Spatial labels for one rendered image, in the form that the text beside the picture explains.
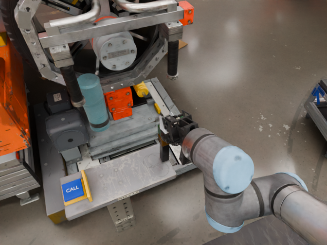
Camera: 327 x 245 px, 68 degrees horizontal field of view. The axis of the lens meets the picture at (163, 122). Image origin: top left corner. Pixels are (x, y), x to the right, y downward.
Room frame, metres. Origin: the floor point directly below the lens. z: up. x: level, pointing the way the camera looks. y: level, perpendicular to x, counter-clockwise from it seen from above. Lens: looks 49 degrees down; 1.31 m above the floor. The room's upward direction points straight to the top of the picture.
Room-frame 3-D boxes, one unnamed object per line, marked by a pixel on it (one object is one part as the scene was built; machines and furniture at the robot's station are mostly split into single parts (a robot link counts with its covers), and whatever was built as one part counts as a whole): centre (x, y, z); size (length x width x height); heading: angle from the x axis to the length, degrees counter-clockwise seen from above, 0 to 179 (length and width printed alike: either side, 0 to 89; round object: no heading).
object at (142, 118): (1.02, 0.29, 0.32); 0.40 x 0.30 x 0.28; 114
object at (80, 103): (0.58, 0.28, 0.83); 0.04 x 0.04 x 0.16
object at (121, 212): (0.46, 0.21, 0.21); 0.10 x 0.10 x 0.42; 24
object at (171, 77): (0.72, -0.03, 0.83); 0.04 x 0.04 x 0.16
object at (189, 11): (0.99, -0.07, 0.85); 0.09 x 0.08 x 0.07; 114
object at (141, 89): (1.00, 0.15, 0.51); 0.29 x 0.06 x 0.06; 24
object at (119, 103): (0.90, 0.23, 0.48); 0.16 x 0.12 x 0.17; 24
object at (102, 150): (1.03, 0.26, 0.13); 0.50 x 0.36 x 0.10; 114
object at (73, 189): (0.40, 0.33, 0.47); 0.07 x 0.07 x 0.02; 24
